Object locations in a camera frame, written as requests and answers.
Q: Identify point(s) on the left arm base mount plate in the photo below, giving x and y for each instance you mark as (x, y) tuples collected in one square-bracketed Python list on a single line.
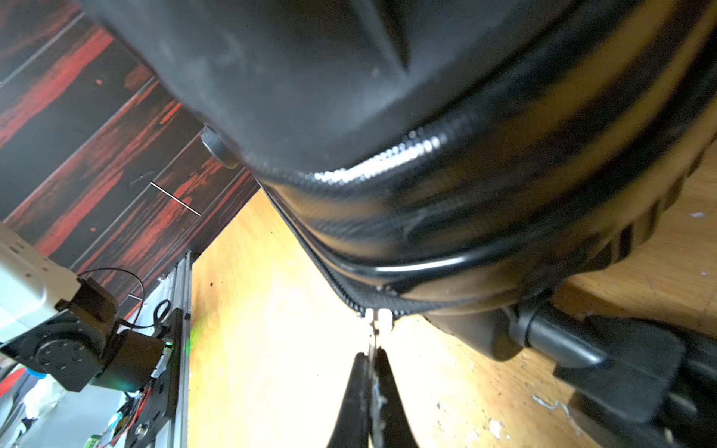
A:
[(163, 422)]

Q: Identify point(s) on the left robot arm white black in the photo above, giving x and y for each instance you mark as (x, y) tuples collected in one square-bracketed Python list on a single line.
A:
[(54, 322)]

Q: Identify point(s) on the aluminium front rail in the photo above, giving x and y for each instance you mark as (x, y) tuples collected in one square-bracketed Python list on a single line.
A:
[(174, 292)]

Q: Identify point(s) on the black hard-shell suitcase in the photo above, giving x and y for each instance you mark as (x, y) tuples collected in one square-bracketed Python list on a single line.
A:
[(460, 159)]

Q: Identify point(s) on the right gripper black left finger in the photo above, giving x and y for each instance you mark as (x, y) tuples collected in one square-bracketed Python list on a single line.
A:
[(352, 425)]

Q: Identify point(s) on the silver zipper pull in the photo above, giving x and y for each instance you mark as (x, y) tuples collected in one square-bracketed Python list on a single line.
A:
[(380, 323)]

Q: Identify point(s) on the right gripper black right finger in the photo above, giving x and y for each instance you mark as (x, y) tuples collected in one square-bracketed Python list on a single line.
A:
[(390, 427)]

